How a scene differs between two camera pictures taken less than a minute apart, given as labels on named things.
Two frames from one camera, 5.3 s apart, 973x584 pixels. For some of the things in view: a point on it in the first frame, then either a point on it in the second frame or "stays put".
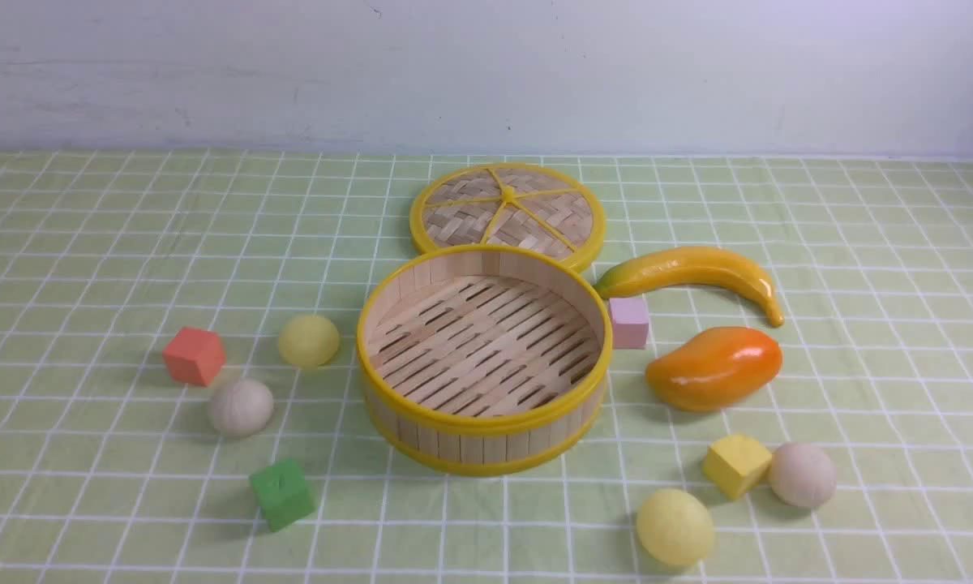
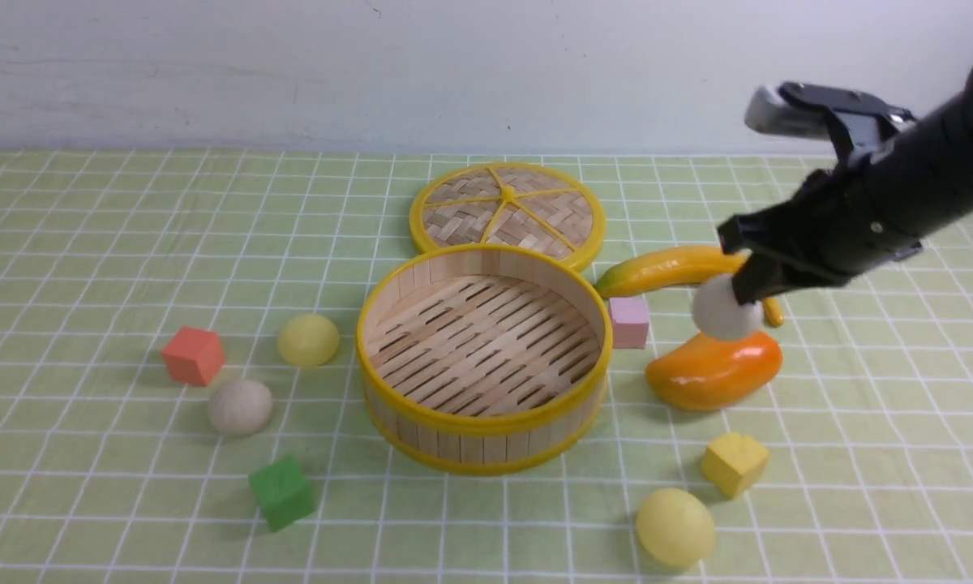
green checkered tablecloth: (89, 463) stays put
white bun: (803, 475) → (718, 312)
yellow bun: (675, 526) stays put
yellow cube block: (737, 464) stays put
